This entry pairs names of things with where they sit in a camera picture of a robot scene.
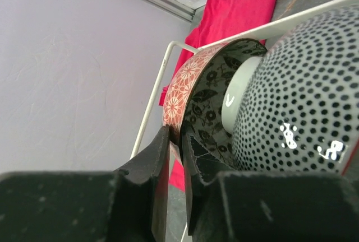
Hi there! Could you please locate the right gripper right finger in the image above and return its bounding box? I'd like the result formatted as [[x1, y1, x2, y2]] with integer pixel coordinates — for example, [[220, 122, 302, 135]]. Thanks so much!
[[181, 132, 238, 236]]

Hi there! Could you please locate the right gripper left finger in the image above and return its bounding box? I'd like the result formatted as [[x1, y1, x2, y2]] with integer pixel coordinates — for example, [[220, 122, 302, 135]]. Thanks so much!
[[112, 126, 170, 241]]

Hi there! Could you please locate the dark scalloped floral bowl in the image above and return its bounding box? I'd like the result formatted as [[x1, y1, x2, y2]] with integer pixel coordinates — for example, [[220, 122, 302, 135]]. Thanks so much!
[[163, 39, 267, 165]]

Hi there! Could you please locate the blue triangle pattern bowl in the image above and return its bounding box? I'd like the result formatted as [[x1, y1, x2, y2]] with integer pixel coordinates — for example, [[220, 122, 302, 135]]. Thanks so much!
[[222, 4, 358, 174]]

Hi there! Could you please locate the red folded cloth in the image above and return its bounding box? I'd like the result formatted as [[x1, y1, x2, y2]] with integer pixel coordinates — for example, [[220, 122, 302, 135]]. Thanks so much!
[[160, 0, 276, 189]]

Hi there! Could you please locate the white wire dish rack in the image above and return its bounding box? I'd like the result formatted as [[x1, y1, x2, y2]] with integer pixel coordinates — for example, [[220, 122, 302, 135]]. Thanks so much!
[[129, 0, 359, 242]]

